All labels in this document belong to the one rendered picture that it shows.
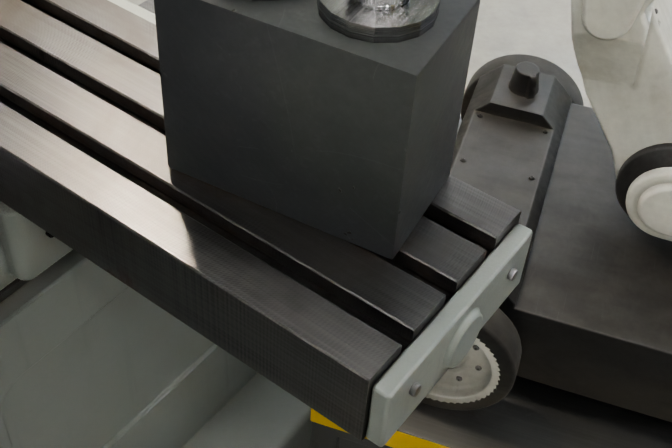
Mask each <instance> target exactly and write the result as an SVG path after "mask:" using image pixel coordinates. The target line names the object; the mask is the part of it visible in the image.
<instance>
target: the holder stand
mask: <svg viewBox="0 0 672 448"><path fill-rule="evenodd" d="M479 6H480V0H408V1H407V2H406V3H405V4H404V5H402V6H400V7H397V8H394V9H389V10H374V9H369V8H365V7H362V6H360V5H358V4H356V3H354V2H353V1H352V0H154V9H155V20H156V32H157V44H158V55H159V67H160V78H161V90H162V102H163V113H164V125H165V137H166V148H167V160H168V166H169V167H170V168H172V169H174V170H177V171H179V172H181V173H184V174H186V175H189V176H191V177H194V178H196V179H198V180H201V181H203V182H206V183H208V184H210V185H213V186H215V187H218V188H220V189H222V190H225V191H227V192H230V193H232V194H234V195H237V196H239V197H242V198H244V199H246V200H249V201H251V202H254V203H256V204H258V205H261V206H263V207H266V208H268V209H271V210H273V211H275V212H278V213H280V214H283V215H285V216H287V217H290V218H292V219H295V220H297V221H299V222H302V223H304V224H307V225H309V226H311V227H314V228H316V229H319V230H321V231H323V232H326V233H328V234H331V235H333V236H335V237H338V238H340V239H343V240H345V241H348V242H350V243H352V244H355V245H357V246H360V247H362V248H364V249H367V250H369V251H372V252H374V253H376V254H379V255H381V256H384V257H386V258H388V259H393V258H394V257H395V256H396V254H397V253H398V251H399V250H400V248H401V247H402V245H403V244H404V242H405V241H406V239H407V238H408V236H409V235H410V233H411V232H412V230H413V229H414V228H415V226H416V225H417V223H418V222H419V220H420V219H421V217H422V216H423V214H424V213H425V211H426V210H427V208H428V207H429V205H430V204H431V202H432V201H433V199H434V198H435V196H436V195H437V193H438V192H439V190H440V189H441V187H442V186H443V184H444V183H445V182H446V180H447V179H448V177H449V175H450V170H451V164H452V158H453V153H454V147H455V141H456V136H457V130H458V124H459V119H460V113H461V108H462V102H463V96H464V91H465V85H466V79H467V74H468V68H469V63H470V57H471V51H472V46H473V40H474V34H475V29H476V23H477V17H478V12H479Z"/></svg>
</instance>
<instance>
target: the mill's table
mask: <svg viewBox="0 0 672 448"><path fill-rule="evenodd" d="M0 201H1V202H3V203H4V204H6V205H7V206H9V207H10V208H12V209H13V210H15V211H16V212H18V213H19V214H21V215H22V216H24V217H25V218H27V219H28V220H30V221H31V222H33V223H34V224H36V225H37V226H39V227H40V228H42V229H43V230H45V231H46V232H48V233H49V234H51V235H52V236H54V237H55V238H57V239H58V240H60V241H61V242H63V243H64V244H66V245H67V246H69V247H70V248H72V249H73V250H75V251H76V252H78V253H79V254H81V255H82V256H84V257H85V258H87V259H88V260H90V261H91V262H93V263H94V264H96V265H97V266H99V267H100V268H102V269H103V270H105V271H106V272H108V273H109V274H111V275H112V276H114V277H115V278H117V279H118V280H120V281H121V282H123V283H124V284H126V285H127V286H129V287H130V288H132V289H133V290H135V291H136V292H138V293H139V294H141V295H142V296H144V297H145V298H147V299H148V300H150V301H151V302H153V303H154V304H156V305H157V306H159V307H160V308H162V309H163V310H165V311H166V312H168V313H169V314H171V315H172V316H174V317H175V318H177V319H178V320H180V321H181V322H183V323H184V324H186V325H187V326H189V327H190V328H192V329H193V330H195V331H196V332H198V333H199V334H201V335H202V336H204V337H205V338H207V339H208V340H210V341H211V342H213V343H214V344H216V345H217V346H219V347H220V348H222V349H223V350H225V351H226V352H228V353H229V354H231V355H232V356H234V357H235V358H237V359H238V360H240V361H241V362H243V363H244V364H246V365H247V366H249V367H250V368H252V369H253V370H255V371H257V372H258V373H260V374H261V375H263V376H264V377H266V378H267V379H269V380H270V381H272V382H273V383H275V384H276V385H278V386H279V387H281V388H282V389H284V390H285V391H287V392H288V393H290V394H291V395H293V396H294V397H296V398H297V399H299V400H300V401H302V402H303V403H305V404H306V405H308V406H309V407H311V408H312V409H314V410H315V411H317V412H318V413H320V414H321V415H323V416H324V417H326V418H327V419H329V420H330V421H332V422H333V423H335V424H336V425H338V426H339V427H341V428H342V429H344V430H345V431H347V432H348V433H350V434H351V435H353V436H354V437H356V438H357V439H359V440H360V441H362V440H363V439H364V438H365V436H366V437H367V438H368V440H370V441H371V442H373V443H374V444H376V445H377V446H379V447H382V446H384V445H385V444H386V443H387V442H388V441H389V439H390V438H391V437H392V436H393V435H394V433H395V432H396V431H397V430H398V429H399V427H400V426H401V425H402V424H403V423H404V422H405V420H406V419H407V418H408V417H409V416H410V414H411V413H412V412H413V411H414V410H415V408H416V407H417V406H418V405H419V404H420V403H421V401H422V400H423V399H424V398H425V397H426V395H427V394H428V393H429V392H430V391H431V390H432V388H433V387H434V386H435V385H436V384H437V382H438V381H439V380H440V379H441V378H442V376H443V375H444V374H445V373H446V372H447V371H448V369H449V368H454V367H455V366H457V365H458V364H459V363H460V362H461V361H462V360H463V359H464V357H465V356H466V355H467V353H468V352H469V350H470V349H471V347H472V345H473V344H474V342H475V340H476V338H477V336H478V333H479V331H480V330H481V328H482V327H483V326H484V325H485V323H486V322H487V321H488V320H489V319H490V317H491V316H492V315H493V314H494V313H495V311H496V310H497V309H498V308H499V307H500V305H501V304H502V303H503V302H504V301H505V299H506V298H507V297H508V296H509V295H510V293H511V292H512V291H513V290H514V289H515V287H516V286H517V285H518V284H519V282H520V279H521V275H522V271H523V268H524V264H525V260H526V257H527V253H528V249H529V245H530V242H531V238H532V234H533V232H532V230H531V229H529V228H527V227H525V226H523V225H521V224H518V223H519V219H520V215H521V211H520V210H518V209H516V208H514V207H512V206H510V205H508V204H506V203H504V202H502V201H500V200H498V199H496V198H494V197H492V196H490V195H488V194H486V193H484V192H482V191H480V190H479V189H477V188H475V187H473V186H471V185H469V184H467V183H465V182H463V181H461V180H459V179H457V178H455V177H453V176H451V175H449V177H448V179H447V180H446V182H445V183H444V184H443V186H442V187H441V189H440V190H439V192H438V193H437V195H436V196H435V198H434V199H433V201H432V202H431V204H430V205H429V207H428V208H427V210H426V211H425V213H424V214H423V216H422V217H421V219H420V220H419V222H418V223H417V225H416V226H415V228H414V229H413V230H412V232H411V233H410V235H409V236H408V238H407V239H406V241H405V242H404V244H403V245H402V247H401V248H400V250H399V251H398V253H397V254H396V256H395V257H394V258H393V259H388V258H386V257H384V256H381V255H379V254H376V253H374V252H372V251H369V250H367V249H364V248H362V247H360V246H357V245H355V244H352V243H350V242H348V241H345V240H343V239H340V238H338V237H335V236H333V235H331V234H328V233H326V232H323V231H321V230H319V229H316V228H314V227H311V226H309V225H307V224H304V223H302V222H299V221H297V220H295V219H292V218H290V217H287V216H285V215H283V214H280V213H278V212H275V211H273V210H271V209H268V208H266V207H263V206H261V205H258V204H256V203H254V202H251V201H249V200H246V199H244V198H242V197H239V196H237V195H234V194H232V193H230V192H227V191H225V190H222V189H220V188H218V187H215V186H213V185H210V184H208V183H206V182H203V181H201V180H198V179H196V178H194V177H191V176H189V175H186V174H184V173H181V172H179V171H177V170H174V169H172V168H170V167H169V166H168V160H167V148H166V137H165V125H164V113H163V102H162V90H161V78H160V67H159V55H158V44H157V32H156V25H155V24H153V23H151V22H149V21H147V20H146V19H144V18H142V17H140V16H138V15H136V14H134V13H132V12H130V11H128V10H126V9H124V8H122V7H120V6H118V5H116V4H114V3H112V2H110V1H108V0H0Z"/></svg>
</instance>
